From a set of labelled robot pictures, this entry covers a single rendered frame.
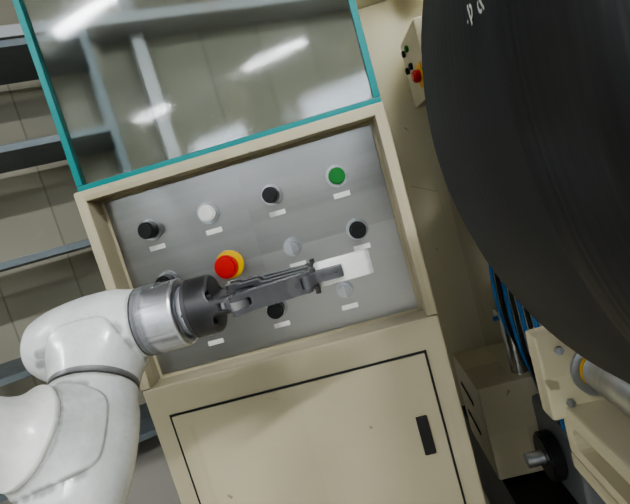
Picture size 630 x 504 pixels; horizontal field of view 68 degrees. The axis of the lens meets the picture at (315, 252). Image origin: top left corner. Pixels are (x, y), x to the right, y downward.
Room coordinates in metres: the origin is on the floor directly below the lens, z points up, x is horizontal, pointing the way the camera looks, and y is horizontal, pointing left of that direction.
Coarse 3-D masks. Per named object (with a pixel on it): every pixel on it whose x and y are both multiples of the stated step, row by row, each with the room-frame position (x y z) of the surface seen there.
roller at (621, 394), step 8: (584, 360) 0.46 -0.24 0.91; (584, 368) 0.45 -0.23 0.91; (592, 368) 0.44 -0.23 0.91; (600, 368) 0.43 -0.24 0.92; (584, 376) 0.45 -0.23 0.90; (592, 376) 0.44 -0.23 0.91; (600, 376) 0.43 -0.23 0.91; (608, 376) 0.42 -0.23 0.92; (592, 384) 0.44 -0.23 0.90; (600, 384) 0.42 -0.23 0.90; (608, 384) 0.41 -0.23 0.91; (616, 384) 0.40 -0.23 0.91; (624, 384) 0.39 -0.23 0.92; (600, 392) 0.43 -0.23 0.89; (608, 392) 0.41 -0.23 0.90; (616, 392) 0.40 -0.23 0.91; (624, 392) 0.39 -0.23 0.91; (608, 400) 0.42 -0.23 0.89; (616, 400) 0.40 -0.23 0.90; (624, 400) 0.39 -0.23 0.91; (624, 408) 0.39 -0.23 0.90
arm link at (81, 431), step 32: (64, 384) 0.48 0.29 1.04; (96, 384) 0.50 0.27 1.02; (128, 384) 0.52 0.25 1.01; (0, 416) 0.41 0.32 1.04; (32, 416) 0.43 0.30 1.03; (64, 416) 0.44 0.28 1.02; (96, 416) 0.46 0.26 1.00; (128, 416) 0.49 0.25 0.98; (0, 448) 0.41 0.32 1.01; (32, 448) 0.41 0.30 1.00; (64, 448) 0.42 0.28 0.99; (96, 448) 0.44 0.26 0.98; (128, 448) 0.47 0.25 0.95; (0, 480) 0.41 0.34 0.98; (32, 480) 0.41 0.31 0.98; (64, 480) 0.42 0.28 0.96; (96, 480) 0.43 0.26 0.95; (128, 480) 0.46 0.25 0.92
